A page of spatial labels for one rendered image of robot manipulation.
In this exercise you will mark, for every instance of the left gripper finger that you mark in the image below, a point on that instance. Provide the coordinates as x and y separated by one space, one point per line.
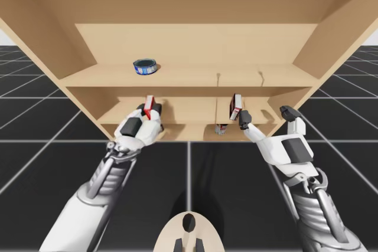
138 111
156 111

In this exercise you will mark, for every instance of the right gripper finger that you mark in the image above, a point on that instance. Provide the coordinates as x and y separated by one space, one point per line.
251 128
293 122

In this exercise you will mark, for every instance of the dark red carton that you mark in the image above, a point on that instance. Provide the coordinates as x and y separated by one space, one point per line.
235 106

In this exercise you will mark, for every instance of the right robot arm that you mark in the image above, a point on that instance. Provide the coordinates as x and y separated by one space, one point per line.
319 210

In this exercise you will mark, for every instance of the tan robot part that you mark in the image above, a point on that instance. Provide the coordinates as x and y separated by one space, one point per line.
187 237

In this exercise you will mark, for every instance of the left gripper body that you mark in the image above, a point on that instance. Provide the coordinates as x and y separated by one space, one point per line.
138 131

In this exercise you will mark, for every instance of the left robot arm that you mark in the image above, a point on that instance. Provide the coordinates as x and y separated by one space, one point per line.
88 199

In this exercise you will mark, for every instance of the blue flat can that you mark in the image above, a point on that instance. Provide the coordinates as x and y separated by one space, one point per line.
144 67

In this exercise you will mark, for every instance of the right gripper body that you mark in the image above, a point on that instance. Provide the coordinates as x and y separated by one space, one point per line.
286 148

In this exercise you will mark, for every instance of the pale wooden shelf unit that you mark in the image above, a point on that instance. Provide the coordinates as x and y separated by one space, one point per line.
189 42

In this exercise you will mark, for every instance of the red and white carton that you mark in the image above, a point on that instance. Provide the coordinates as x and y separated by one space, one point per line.
149 104

